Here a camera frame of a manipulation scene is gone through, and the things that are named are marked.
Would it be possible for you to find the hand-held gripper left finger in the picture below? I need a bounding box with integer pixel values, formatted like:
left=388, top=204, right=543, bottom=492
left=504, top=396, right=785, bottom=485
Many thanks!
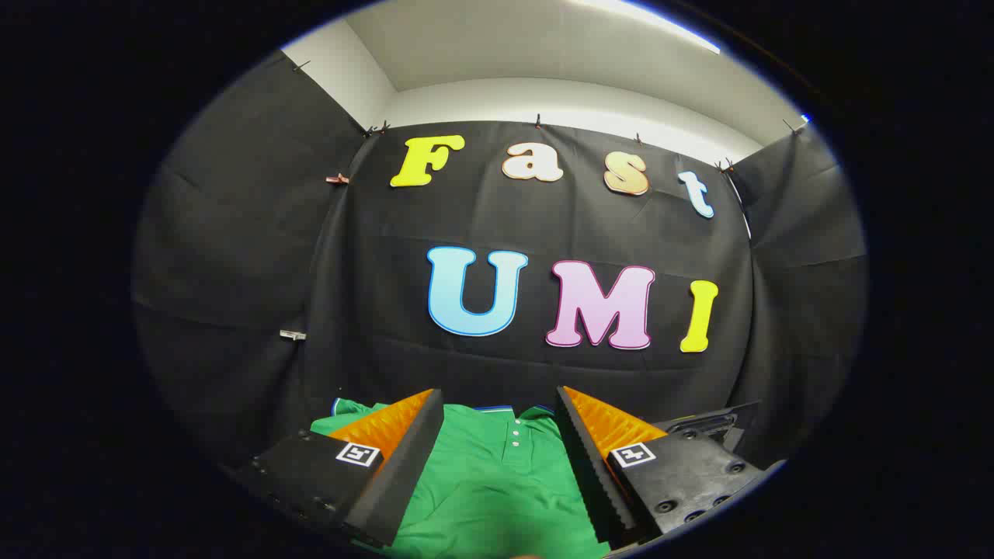
left=231, top=388, right=446, bottom=549

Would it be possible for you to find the black backdrop cloth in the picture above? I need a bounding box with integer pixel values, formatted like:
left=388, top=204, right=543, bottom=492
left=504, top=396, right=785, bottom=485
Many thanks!
left=130, top=50, right=869, bottom=470

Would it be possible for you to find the green polo shirt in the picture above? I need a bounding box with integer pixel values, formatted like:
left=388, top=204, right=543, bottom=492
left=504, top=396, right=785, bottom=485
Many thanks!
left=311, top=398, right=614, bottom=559

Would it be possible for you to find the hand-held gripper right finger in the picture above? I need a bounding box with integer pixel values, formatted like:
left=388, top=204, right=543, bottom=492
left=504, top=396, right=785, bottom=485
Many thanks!
left=554, top=385, right=767, bottom=549

